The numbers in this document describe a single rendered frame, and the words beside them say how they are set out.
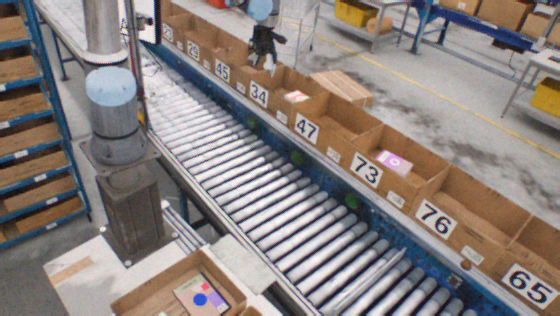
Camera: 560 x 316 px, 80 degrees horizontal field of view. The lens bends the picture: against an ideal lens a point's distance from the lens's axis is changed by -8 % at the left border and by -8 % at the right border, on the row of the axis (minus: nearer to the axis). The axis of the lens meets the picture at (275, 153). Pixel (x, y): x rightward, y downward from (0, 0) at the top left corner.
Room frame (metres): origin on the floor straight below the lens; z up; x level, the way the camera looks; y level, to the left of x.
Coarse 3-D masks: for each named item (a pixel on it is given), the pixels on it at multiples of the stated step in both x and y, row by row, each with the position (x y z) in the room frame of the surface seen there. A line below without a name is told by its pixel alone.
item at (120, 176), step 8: (144, 136) 1.03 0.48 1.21; (80, 144) 0.92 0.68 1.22; (88, 144) 0.93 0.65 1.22; (152, 144) 0.99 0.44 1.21; (88, 152) 0.89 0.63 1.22; (144, 152) 0.93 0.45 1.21; (152, 152) 0.94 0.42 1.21; (160, 152) 0.95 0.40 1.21; (88, 160) 0.86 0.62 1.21; (136, 160) 0.89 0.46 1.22; (144, 160) 0.89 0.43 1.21; (96, 168) 0.81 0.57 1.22; (104, 168) 0.82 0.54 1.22; (112, 168) 0.83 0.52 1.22; (120, 168) 0.83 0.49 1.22; (128, 168) 0.90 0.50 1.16; (136, 168) 0.94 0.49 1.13; (104, 176) 0.79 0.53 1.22; (112, 176) 0.88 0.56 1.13; (120, 176) 0.88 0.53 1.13; (128, 176) 0.90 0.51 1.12; (136, 176) 0.93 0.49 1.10; (112, 184) 0.88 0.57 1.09; (120, 184) 0.88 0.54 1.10; (128, 184) 0.89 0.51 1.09
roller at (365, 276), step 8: (384, 256) 0.98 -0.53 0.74; (392, 256) 0.98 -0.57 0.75; (376, 264) 0.93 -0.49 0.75; (384, 264) 0.93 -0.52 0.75; (368, 272) 0.88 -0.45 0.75; (376, 272) 0.89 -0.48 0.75; (360, 280) 0.84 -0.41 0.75; (344, 288) 0.80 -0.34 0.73; (352, 288) 0.80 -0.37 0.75; (336, 296) 0.76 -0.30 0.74; (344, 296) 0.76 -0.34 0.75; (328, 304) 0.72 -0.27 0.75; (336, 304) 0.72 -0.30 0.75; (320, 312) 0.69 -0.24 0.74; (328, 312) 0.68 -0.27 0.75
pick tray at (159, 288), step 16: (192, 256) 0.80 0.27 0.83; (208, 256) 0.80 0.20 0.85; (160, 272) 0.70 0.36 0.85; (176, 272) 0.75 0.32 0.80; (192, 272) 0.78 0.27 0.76; (208, 272) 0.79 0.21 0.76; (144, 288) 0.65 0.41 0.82; (160, 288) 0.69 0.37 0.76; (224, 288) 0.73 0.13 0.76; (112, 304) 0.56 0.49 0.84; (128, 304) 0.59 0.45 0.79; (144, 304) 0.62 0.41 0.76; (160, 304) 0.63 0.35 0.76; (176, 304) 0.64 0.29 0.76; (240, 304) 0.62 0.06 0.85
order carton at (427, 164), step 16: (384, 128) 1.57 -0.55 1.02; (352, 144) 1.36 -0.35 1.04; (368, 144) 1.51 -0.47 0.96; (384, 144) 1.55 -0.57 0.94; (400, 144) 1.50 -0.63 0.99; (416, 144) 1.44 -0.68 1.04; (352, 160) 1.35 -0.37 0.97; (368, 160) 1.29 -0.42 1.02; (416, 160) 1.42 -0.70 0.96; (432, 160) 1.36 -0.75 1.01; (384, 176) 1.22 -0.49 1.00; (400, 176) 1.17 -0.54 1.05; (416, 176) 1.38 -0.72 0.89; (432, 176) 1.34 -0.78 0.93; (384, 192) 1.20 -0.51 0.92; (400, 192) 1.15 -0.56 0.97; (416, 192) 1.11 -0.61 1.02
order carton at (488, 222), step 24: (456, 168) 1.28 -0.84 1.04; (432, 192) 1.24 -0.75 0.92; (456, 192) 1.24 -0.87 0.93; (480, 192) 1.18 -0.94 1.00; (408, 216) 1.10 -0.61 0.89; (456, 216) 0.97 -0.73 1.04; (480, 216) 1.14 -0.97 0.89; (504, 216) 1.08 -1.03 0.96; (528, 216) 1.03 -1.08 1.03; (456, 240) 0.94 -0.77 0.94; (480, 240) 0.89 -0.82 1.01; (504, 240) 1.01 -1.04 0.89; (480, 264) 0.85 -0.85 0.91
